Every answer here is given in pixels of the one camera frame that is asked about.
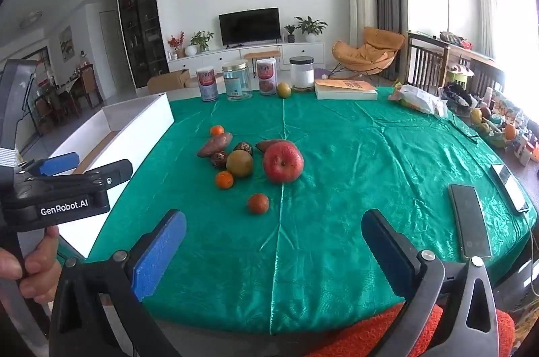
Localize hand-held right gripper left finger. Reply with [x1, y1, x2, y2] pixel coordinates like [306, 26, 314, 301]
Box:
[48, 209, 187, 357]

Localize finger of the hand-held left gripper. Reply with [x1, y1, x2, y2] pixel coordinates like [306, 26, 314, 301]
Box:
[24, 159, 133, 194]
[19, 152, 81, 177]

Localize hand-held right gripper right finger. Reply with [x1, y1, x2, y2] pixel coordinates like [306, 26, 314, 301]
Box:
[361, 209, 500, 357]

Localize white-walled cardboard box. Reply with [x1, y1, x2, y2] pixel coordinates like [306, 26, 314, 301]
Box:
[17, 93, 175, 259]

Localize dark reddish tangerine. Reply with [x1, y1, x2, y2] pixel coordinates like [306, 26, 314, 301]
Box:
[247, 193, 270, 215]

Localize brown pear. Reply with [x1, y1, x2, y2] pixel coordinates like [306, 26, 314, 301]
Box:
[226, 150, 254, 177]

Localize red apple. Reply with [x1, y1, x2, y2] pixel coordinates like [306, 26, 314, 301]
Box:
[263, 141, 305, 184]

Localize person's left hand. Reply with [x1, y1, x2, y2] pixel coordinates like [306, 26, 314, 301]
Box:
[0, 226, 63, 304]

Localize person's orange fuzzy clothing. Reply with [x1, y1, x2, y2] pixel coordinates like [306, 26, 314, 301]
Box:
[307, 304, 516, 357]

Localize wooden dining table set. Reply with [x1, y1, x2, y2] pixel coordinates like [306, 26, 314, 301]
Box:
[36, 62, 104, 134]

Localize dark smartphone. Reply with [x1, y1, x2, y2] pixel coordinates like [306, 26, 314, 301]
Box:
[447, 183, 493, 261]

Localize green tablecloth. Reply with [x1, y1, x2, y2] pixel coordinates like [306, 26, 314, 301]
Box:
[57, 85, 537, 334]

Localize brown cardboard box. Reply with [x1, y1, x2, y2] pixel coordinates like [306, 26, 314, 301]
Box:
[147, 69, 191, 95]

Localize red label tin can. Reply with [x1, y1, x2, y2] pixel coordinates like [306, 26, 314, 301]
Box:
[256, 58, 278, 96]
[196, 66, 219, 102]

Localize white-edged smartphone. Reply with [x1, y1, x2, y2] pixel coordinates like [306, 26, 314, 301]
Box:
[490, 163, 530, 213]

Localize round ceiling lamp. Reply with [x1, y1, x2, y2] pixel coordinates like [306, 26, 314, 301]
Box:
[20, 11, 43, 30]

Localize black eyeglasses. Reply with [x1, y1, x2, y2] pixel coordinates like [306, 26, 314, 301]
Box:
[448, 117, 481, 145]

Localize red flower arrangement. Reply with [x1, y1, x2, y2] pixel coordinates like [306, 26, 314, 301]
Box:
[167, 32, 186, 58]

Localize dark glass display cabinet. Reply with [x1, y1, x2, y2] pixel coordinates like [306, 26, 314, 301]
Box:
[116, 0, 170, 89]

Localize white snack bag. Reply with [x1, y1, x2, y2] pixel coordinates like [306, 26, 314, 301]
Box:
[388, 84, 449, 117]

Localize clear jar with gold lid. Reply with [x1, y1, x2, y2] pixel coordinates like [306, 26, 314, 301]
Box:
[222, 61, 252, 101]

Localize fruit basket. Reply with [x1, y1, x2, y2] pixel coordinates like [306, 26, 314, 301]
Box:
[469, 106, 518, 149]

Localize white television cabinet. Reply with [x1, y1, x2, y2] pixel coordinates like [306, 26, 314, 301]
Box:
[167, 42, 326, 76]

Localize bushy green potted plant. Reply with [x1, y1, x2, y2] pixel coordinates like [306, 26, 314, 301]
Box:
[190, 30, 215, 54]

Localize thick orange cover book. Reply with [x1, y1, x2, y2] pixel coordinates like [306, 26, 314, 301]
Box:
[314, 78, 378, 101]

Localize wooden stool with metal legs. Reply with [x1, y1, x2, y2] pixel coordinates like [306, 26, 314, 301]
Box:
[243, 49, 281, 79]

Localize clear jar with black lid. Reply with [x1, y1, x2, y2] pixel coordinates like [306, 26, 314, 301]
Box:
[289, 56, 316, 92]

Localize orange lounge chair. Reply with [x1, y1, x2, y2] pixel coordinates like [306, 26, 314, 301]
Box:
[332, 27, 406, 82]

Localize flat screen television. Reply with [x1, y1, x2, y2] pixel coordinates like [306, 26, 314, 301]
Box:
[218, 7, 282, 47]

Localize large green potted plant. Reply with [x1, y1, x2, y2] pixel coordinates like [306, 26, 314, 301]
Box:
[295, 16, 328, 43]

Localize white curtain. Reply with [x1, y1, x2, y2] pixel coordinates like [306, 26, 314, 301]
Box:
[472, 0, 506, 60]

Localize framed wall painting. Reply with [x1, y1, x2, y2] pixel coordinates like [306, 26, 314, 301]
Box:
[59, 25, 75, 63]

